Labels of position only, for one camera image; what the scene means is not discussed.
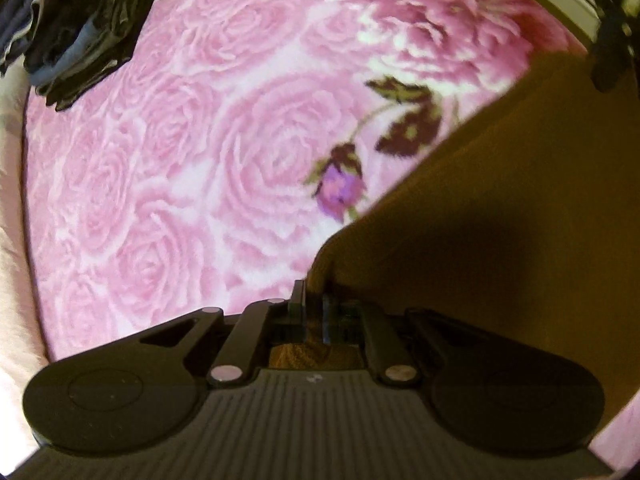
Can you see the pink rose blanket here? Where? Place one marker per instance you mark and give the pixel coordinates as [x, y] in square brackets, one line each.
[175, 135]

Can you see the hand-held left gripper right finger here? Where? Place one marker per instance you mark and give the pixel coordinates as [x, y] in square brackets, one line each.
[332, 320]

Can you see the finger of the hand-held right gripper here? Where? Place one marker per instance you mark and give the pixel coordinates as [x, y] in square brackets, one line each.
[607, 55]

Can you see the cream wrinkled bedding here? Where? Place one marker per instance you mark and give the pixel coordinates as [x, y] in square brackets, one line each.
[12, 260]

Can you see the brown knit sweater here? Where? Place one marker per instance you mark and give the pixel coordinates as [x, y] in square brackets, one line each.
[475, 200]

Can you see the blue garment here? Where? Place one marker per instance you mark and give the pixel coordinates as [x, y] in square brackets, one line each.
[30, 25]

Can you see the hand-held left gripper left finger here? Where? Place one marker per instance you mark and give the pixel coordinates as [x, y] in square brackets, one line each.
[298, 307]

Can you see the black garment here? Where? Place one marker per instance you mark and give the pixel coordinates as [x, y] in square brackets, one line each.
[105, 15]

